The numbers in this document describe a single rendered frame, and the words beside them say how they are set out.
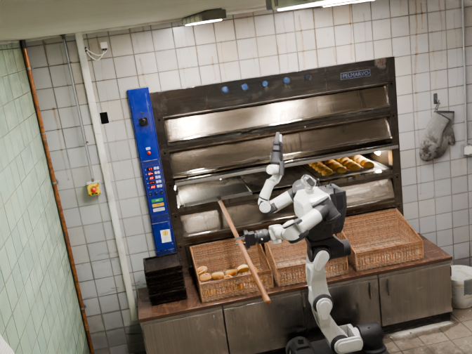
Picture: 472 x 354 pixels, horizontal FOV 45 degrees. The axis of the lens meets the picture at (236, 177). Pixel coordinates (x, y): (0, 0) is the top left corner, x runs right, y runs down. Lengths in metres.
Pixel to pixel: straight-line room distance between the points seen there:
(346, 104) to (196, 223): 1.52
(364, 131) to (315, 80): 0.60
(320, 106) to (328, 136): 0.26
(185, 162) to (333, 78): 1.34
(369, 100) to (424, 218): 1.16
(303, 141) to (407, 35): 1.16
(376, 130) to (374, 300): 1.35
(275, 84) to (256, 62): 0.23
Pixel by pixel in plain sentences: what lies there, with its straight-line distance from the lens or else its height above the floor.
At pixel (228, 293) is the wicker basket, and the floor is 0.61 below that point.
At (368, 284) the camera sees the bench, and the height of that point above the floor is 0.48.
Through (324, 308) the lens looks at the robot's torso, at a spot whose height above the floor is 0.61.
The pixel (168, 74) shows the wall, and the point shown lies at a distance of 4.35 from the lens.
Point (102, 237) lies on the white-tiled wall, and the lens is 4.61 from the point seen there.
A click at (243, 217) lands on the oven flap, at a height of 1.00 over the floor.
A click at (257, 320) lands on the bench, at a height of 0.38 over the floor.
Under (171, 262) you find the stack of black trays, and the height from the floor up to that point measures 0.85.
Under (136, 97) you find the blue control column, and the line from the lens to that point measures 4.33.
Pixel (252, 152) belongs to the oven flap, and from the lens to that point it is 4.51.
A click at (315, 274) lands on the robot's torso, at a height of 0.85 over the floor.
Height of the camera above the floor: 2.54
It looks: 15 degrees down
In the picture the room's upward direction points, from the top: 8 degrees counter-clockwise
